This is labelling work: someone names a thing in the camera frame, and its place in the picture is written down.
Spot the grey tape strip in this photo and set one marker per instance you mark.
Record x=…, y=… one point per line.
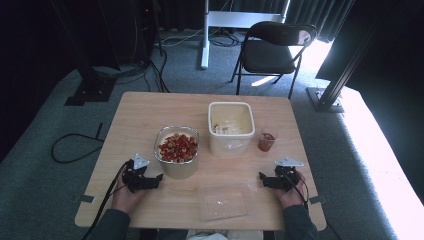
x=317, y=199
x=84, y=198

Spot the person's right hand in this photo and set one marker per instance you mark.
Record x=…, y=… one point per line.
x=293, y=196

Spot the clear plastic lid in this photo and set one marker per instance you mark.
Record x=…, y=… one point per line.
x=226, y=201

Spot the small clear cup red sauce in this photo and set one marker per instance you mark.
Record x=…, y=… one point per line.
x=266, y=142

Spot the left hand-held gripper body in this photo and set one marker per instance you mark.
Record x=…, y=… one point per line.
x=135, y=178

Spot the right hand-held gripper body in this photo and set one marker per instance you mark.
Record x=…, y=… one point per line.
x=286, y=176

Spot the metal-rimmed round bowl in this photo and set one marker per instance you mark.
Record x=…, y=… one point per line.
x=176, y=170

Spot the white desk frame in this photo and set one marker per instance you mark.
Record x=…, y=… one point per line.
x=233, y=19

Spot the pile of chopped red chili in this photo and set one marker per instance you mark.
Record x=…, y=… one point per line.
x=178, y=148

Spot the black folding chair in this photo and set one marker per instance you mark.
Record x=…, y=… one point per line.
x=266, y=55

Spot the cream square plastic container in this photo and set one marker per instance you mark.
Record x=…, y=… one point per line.
x=230, y=120

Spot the person's left hand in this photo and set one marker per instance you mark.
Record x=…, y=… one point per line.
x=126, y=198

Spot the black metal stand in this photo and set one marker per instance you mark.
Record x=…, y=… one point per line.
x=91, y=90
x=328, y=96

